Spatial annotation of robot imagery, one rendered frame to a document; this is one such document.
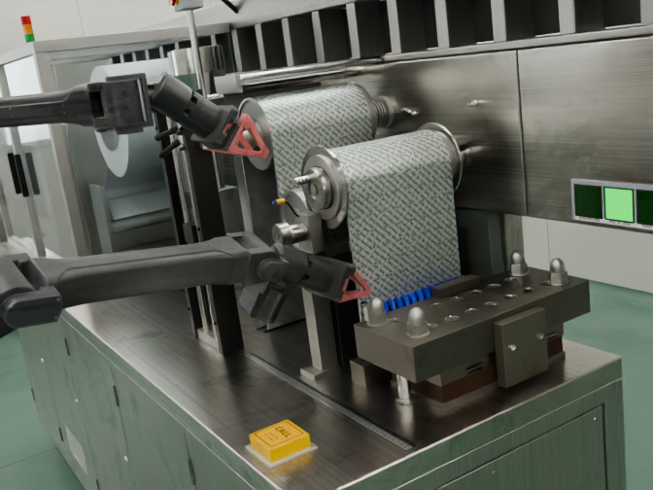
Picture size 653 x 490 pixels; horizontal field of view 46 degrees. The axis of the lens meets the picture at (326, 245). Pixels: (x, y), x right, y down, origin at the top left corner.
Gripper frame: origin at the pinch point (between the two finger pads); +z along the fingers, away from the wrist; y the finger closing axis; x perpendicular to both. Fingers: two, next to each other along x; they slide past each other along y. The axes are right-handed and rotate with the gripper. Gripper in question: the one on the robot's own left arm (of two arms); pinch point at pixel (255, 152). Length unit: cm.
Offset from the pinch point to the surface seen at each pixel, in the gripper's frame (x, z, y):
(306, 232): -7.0, 16.4, -1.0
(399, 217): 2.9, 27.5, 6.7
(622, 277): 82, 290, -149
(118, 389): -56, 26, -65
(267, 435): -39.3, 16.5, 16.5
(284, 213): -3.9, 18.6, -16.1
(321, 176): 1.9, 11.3, 3.5
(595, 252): 90, 282, -166
